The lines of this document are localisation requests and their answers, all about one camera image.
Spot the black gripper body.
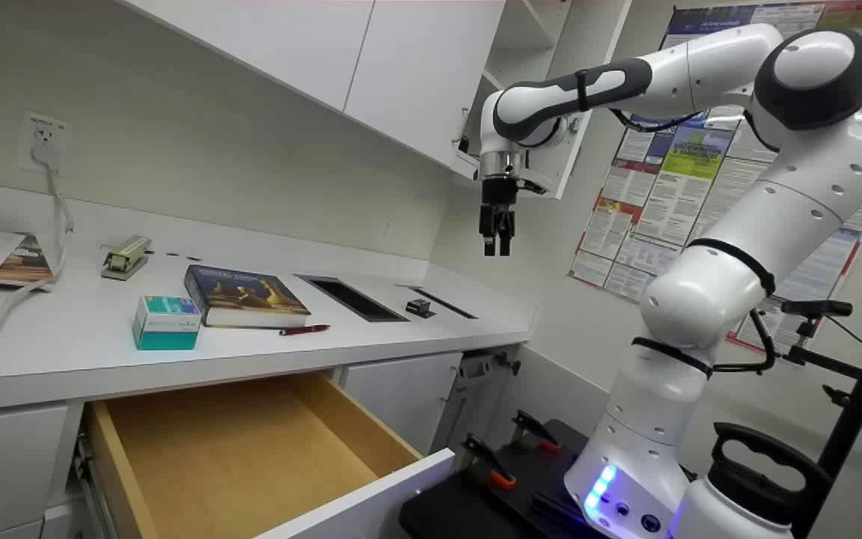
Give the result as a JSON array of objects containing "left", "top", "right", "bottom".
[{"left": 475, "top": 175, "right": 524, "bottom": 238}]

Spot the red pen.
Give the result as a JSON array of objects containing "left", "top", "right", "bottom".
[{"left": 276, "top": 320, "right": 331, "bottom": 339}]

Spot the open white upper cabinet door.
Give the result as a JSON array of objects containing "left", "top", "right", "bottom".
[{"left": 526, "top": 0, "right": 635, "bottom": 200}]

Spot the open wooden drawer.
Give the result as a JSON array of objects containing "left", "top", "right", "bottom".
[{"left": 81, "top": 369, "right": 458, "bottom": 539}]

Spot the white drawer front with knob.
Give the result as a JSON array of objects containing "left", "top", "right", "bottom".
[{"left": 0, "top": 402, "right": 87, "bottom": 539}]

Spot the white lower cabinet door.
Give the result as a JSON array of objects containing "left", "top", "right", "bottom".
[{"left": 337, "top": 351, "right": 467, "bottom": 458}]

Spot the black and orange clamp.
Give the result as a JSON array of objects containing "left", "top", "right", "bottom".
[
  {"left": 508, "top": 408, "right": 567, "bottom": 458},
  {"left": 460, "top": 431, "right": 524, "bottom": 494}
]

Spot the dark blue chess cover book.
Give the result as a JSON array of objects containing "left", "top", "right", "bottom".
[{"left": 183, "top": 260, "right": 315, "bottom": 332}]

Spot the black floor mat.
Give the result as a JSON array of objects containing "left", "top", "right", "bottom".
[{"left": 397, "top": 416, "right": 617, "bottom": 539}]

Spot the teal and white box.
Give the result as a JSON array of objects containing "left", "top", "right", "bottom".
[{"left": 129, "top": 295, "right": 204, "bottom": 353}]

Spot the metal stapler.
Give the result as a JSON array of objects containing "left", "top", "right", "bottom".
[{"left": 98, "top": 233, "right": 154, "bottom": 281}]

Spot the stack of papers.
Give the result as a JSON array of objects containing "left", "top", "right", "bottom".
[{"left": 0, "top": 221, "right": 65, "bottom": 295}]

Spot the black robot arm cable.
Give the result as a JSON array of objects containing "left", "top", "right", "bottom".
[{"left": 603, "top": 94, "right": 784, "bottom": 377}]

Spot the white device with black handle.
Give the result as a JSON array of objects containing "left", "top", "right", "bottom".
[{"left": 672, "top": 419, "right": 834, "bottom": 539}]

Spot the white power cable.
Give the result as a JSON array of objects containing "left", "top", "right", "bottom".
[{"left": 0, "top": 146, "right": 77, "bottom": 381}]

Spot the white wall power outlet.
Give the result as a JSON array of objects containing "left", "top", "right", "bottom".
[{"left": 18, "top": 110, "right": 72, "bottom": 175}]

